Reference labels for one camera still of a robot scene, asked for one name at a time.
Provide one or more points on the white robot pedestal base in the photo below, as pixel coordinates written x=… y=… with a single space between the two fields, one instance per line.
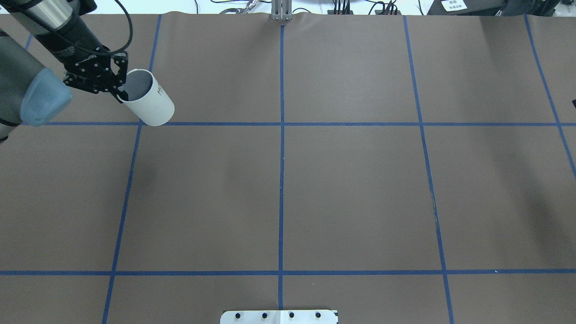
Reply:
x=280 y=317

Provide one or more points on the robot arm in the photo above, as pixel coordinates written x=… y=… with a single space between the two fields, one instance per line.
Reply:
x=32 y=93

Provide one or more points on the aluminium frame post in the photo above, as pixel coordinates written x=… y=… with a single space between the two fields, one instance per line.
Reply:
x=281 y=10

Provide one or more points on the white ribbed mug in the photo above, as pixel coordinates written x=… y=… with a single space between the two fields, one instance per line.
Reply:
x=146 y=98

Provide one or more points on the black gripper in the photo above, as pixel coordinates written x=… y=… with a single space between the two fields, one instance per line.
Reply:
x=74 y=41

